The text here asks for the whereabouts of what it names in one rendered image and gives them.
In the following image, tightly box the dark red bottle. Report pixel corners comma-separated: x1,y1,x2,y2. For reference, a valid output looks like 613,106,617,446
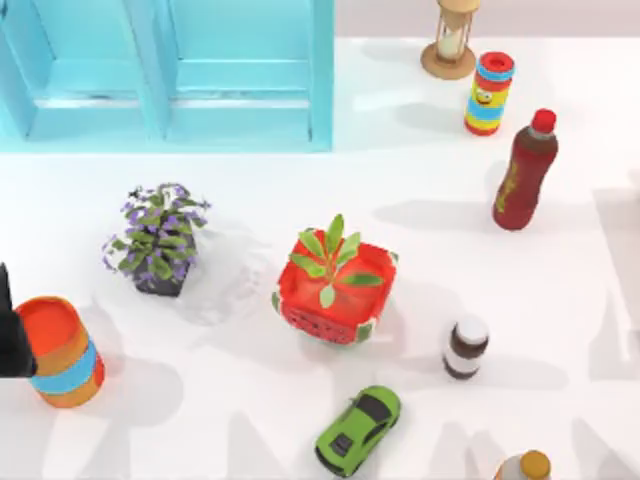
491,108,560,232

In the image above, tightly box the green toy car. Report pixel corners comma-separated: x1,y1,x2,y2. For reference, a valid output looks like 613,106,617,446
314,384,402,476

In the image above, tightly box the light blue rack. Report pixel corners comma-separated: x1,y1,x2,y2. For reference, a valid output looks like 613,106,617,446
0,0,335,154

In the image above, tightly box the red watermelon plant pot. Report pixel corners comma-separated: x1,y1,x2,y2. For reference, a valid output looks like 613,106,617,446
271,213,400,349

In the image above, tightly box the orange and blue can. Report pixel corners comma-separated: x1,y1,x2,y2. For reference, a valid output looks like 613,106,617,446
13,296,106,410

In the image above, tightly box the purple flower plant pot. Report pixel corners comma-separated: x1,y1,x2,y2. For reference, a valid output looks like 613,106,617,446
102,182,213,298

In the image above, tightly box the striped smiley face bottle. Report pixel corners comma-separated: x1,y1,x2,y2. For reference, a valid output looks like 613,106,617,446
464,50,516,138

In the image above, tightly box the wooden hourglass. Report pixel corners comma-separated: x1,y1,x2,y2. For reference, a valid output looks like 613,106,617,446
420,0,477,80

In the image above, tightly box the brown and white jar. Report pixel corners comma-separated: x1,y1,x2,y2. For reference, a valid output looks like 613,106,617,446
442,314,490,381

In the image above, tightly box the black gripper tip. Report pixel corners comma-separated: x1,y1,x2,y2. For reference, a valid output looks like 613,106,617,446
0,262,39,380

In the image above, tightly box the grey bottle with orange cap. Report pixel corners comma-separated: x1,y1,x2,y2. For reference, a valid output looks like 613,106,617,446
494,449,553,480

